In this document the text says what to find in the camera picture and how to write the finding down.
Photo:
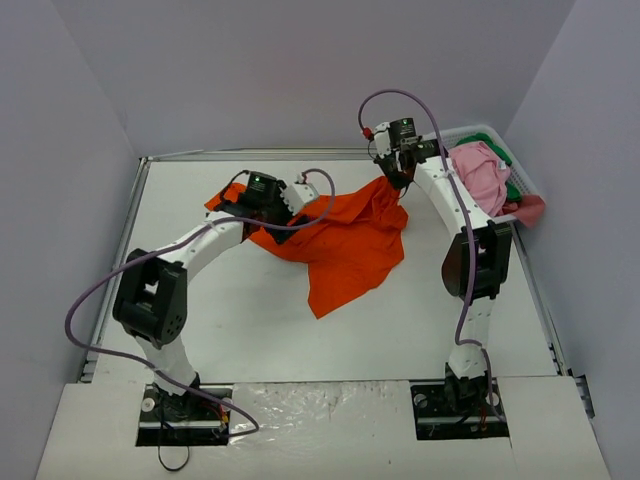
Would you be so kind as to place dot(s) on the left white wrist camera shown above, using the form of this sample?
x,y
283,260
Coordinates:
x,y
298,195

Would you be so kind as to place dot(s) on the green t-shirt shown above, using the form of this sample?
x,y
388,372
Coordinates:
x,y
513,194

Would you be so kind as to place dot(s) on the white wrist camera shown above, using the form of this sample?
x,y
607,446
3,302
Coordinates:
x,y
298,195
379,136

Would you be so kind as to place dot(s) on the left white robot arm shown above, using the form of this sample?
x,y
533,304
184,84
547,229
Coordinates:
x,y
151,301

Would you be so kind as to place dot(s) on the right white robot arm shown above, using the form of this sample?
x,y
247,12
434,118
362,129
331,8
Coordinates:
x,y
476,263

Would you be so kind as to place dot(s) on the orange t-shirt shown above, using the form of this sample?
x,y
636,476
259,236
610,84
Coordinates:
x,y
351,251

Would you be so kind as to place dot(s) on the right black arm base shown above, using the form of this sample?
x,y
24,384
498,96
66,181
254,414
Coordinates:
x,y
436,419

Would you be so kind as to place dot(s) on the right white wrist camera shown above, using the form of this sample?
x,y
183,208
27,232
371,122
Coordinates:
x,y
379,136

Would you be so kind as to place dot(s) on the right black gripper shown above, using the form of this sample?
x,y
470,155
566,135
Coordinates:
x,y
398,175

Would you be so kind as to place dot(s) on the white perforated plastic basket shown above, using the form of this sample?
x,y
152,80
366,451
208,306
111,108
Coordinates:
x,y
518,176

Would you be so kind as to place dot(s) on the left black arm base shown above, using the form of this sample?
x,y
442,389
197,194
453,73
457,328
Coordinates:
x,y
181,421

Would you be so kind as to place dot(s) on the salmon pink t-shirt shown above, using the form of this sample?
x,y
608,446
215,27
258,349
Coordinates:
x,y
527,211

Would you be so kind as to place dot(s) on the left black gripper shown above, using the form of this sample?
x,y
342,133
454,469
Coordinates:
x,y
279,228

